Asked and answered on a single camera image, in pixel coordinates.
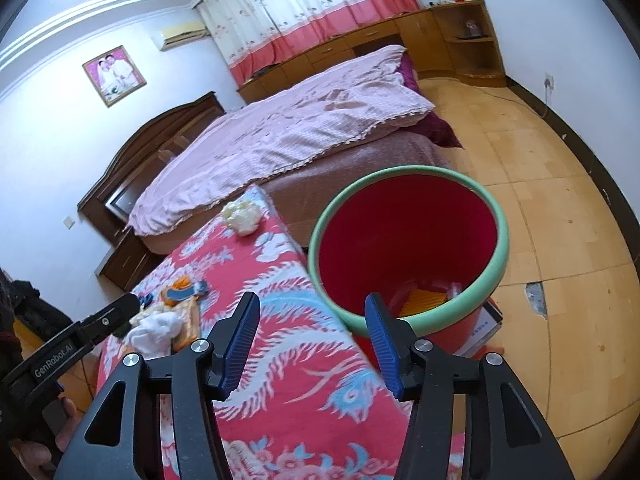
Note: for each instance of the white tissue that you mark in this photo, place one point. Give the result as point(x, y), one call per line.
point(155, 332)

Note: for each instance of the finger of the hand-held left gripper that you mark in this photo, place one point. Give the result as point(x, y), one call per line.
point(110, 317)

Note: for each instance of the white cardboard box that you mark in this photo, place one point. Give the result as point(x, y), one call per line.
point(482, 327)

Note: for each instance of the orange ridged packet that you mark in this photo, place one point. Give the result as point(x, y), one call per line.
point(422, 302)

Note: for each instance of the orange cardboard box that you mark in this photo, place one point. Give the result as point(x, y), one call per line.
point(189, 325)

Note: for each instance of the grey blue wrapper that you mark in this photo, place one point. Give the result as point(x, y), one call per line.
point(201, 290)

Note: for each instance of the white and pink curtain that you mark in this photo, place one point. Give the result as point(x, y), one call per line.
point(300, 10)

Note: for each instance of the glass shelf ornament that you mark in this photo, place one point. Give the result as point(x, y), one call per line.
point(472, 31)

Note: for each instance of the purple pillow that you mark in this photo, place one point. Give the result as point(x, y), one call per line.
point(435, 127)

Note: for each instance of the white wall switch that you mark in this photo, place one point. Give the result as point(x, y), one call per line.
point(70, 222)

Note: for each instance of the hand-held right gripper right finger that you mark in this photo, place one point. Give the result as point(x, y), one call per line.
point(382, 345)

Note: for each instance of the dark wooden headboard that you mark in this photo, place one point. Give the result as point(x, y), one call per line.
point(130, 155)

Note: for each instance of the dark wooden nightstand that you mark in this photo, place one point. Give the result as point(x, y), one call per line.
point(127, 265)

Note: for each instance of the red floral tablecloth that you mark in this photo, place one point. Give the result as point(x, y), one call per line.
point(300, 360)

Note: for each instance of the low wooden cabinet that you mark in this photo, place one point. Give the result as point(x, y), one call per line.
point(415, 35)

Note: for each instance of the framed wall photo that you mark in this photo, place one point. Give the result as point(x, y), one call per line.
point(114, 76)

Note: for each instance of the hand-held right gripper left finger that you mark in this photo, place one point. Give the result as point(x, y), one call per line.
point(240, 340)

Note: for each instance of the person's left hand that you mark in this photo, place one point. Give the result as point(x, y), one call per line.
point(67, 425)

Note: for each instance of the red bucket with green rim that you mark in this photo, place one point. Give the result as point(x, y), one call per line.
point(400, 240)

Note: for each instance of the crumpled cream tissue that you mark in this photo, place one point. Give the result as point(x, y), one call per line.
point(242, 217)

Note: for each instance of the dark cloth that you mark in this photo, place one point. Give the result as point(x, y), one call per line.
point(35, 315)

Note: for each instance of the clear plastic bag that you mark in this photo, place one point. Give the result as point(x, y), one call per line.
point(454, 291)

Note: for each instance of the bed with brown bedspread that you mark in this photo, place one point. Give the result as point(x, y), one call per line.
point(360, 165)

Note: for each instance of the wooden corner shelf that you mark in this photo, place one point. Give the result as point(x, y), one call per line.
point(475, 60)

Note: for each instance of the small blue item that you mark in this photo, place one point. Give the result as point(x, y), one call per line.
point(146, 300)

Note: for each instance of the wall air conditioner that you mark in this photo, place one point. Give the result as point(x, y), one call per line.
point(180, 35)

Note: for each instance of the orange and blue toy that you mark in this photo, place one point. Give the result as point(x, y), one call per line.
point(177, 294)

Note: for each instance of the white wall outlet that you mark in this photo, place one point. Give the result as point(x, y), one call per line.
point(549, 82)

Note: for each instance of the pink blanket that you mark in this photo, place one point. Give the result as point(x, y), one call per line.
point(275, 130)

